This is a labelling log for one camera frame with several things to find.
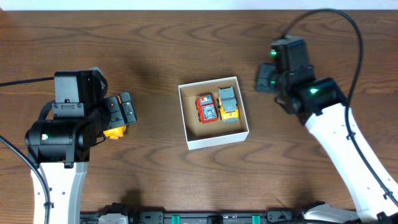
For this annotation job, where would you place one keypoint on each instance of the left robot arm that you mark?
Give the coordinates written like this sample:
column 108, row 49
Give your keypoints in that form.
column 59, row 142

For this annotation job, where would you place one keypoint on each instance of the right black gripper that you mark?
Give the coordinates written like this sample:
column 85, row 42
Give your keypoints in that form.
column 265, row 71

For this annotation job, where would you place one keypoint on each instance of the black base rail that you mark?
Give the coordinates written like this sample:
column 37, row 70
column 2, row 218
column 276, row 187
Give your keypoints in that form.
column 120, row 213

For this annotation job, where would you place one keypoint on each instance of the red toy car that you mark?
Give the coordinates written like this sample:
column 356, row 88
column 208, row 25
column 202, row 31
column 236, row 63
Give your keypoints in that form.
column 206, row 108

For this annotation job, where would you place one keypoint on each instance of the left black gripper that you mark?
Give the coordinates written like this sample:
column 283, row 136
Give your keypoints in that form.
column 115, row 111

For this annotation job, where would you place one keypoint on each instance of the yellow grey dump truck toy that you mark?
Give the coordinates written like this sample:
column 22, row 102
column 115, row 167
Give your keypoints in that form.
column 227, row 105

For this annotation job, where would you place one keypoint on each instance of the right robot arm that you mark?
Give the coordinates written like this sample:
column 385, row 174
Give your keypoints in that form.
column 323, row 109

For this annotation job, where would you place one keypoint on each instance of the white cardboard box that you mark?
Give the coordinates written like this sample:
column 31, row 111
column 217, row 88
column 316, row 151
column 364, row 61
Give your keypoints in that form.
column 199, row 135

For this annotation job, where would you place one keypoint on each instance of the orange dinosaur toy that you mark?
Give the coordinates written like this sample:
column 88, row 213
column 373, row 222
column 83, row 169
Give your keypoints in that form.
column 115, row 133

